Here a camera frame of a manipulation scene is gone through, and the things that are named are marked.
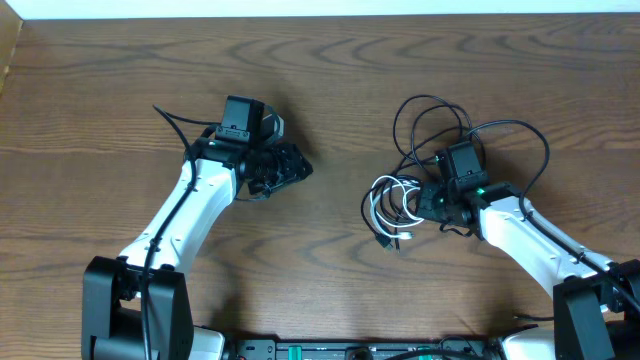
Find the long black usb cable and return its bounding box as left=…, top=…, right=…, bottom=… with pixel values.
left=360, top=93, right=552, bottom=251

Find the white usb cable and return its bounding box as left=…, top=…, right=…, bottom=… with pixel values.
left=368, top=173, right=424, bottom=241

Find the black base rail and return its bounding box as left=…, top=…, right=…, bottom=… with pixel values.
left=221, top=336, right=505, bottom=360

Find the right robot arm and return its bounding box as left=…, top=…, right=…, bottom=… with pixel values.
left=417, top=141, right=639, bottom=360

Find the short black usb cable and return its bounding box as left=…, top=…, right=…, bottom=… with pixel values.
left=360, top=149, right=446, bottom=252

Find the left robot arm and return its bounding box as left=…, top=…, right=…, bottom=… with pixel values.
left=81, top=96, right=313, bottom=359

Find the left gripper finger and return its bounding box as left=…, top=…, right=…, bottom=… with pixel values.
left=274, top=142, right=308, bottom=165
left=269, top=158, right=313, bottom=193

